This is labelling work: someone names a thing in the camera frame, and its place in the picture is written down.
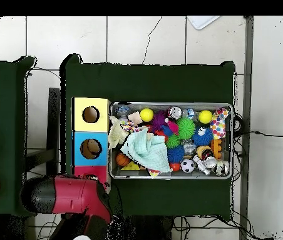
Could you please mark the mint green knitted cloth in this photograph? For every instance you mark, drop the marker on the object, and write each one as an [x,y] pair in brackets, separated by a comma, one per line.
[149,152]

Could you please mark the cream knitted cloth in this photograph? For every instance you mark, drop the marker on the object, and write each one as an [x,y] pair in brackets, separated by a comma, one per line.
[116,133]

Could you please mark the orange basketball toy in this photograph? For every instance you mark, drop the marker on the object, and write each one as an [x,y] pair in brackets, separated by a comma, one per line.
[121,160]

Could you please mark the crushed red soda can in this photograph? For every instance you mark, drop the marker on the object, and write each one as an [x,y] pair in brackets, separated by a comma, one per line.
[174,112]

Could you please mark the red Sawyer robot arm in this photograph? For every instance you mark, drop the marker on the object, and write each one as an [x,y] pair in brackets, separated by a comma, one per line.
[71,195]

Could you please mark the silver mesh bin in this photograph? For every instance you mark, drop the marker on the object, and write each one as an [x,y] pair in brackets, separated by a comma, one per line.
[161,106]

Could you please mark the wooden box with three holes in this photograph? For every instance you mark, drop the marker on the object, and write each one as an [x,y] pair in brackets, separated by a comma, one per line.
[91,127]

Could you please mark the wooden block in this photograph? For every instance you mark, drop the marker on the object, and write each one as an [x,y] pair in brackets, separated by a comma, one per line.
[134,117]

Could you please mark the yellow ball with seam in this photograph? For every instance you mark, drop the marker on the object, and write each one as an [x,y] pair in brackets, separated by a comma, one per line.
[146,114]

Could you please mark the green spiky rubber ball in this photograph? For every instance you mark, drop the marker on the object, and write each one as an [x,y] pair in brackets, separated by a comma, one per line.
[186,128]

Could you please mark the dark green table cloth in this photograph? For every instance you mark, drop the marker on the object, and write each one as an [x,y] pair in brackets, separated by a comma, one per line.
[1,100]
[144,82]

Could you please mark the blue spiky rubber ball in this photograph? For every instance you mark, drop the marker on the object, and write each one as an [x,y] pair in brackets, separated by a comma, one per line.
[204,138]

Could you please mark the plain yellow ball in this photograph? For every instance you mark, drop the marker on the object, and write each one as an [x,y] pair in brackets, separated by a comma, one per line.
[205,116]

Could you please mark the black stand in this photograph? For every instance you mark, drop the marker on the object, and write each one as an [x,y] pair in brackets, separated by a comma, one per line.
[53,130]

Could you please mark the white tray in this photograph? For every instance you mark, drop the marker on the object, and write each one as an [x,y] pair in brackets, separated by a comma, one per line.
[201,22]

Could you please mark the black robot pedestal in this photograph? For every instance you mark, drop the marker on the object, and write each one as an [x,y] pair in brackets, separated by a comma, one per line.
[151,230]

